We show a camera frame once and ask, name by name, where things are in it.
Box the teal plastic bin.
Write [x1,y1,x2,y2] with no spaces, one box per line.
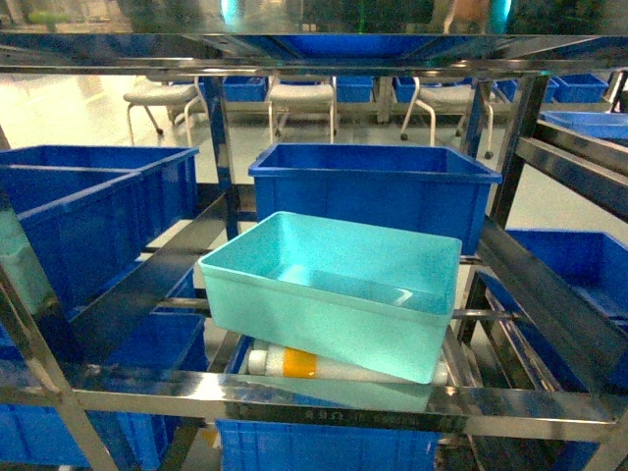
[198,212,461,384]

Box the blue bin center shelf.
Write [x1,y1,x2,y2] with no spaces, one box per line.
[248,143,502,256]

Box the blue bin shelf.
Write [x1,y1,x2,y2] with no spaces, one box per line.
[478,228,628,393]
[248,143,502,256]
[1,145,198,311]

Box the blue bin left shelf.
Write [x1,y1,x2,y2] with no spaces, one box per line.
[1,145,198,311]

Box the blue bin right shelf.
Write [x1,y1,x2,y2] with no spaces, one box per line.
[478,228,628,393]

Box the white orange roller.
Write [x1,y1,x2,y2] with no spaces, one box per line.
[247,341,450,387]

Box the grey chair middle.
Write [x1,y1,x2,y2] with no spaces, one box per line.
[266,77,338,143]

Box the grey chair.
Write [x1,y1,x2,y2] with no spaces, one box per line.
[123,77,209,147]
[393,78,474,146]
[266,77,338,143]

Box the steel rack front beam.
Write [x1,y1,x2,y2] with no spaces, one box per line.
[0,365,619,445]

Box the grey chair right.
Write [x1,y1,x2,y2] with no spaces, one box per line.
[393,78,474,146]

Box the grey chair left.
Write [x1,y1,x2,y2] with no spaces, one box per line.
[123,77,209,147]

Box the blue bin bottom center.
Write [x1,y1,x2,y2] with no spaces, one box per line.
[216,420,441,470]

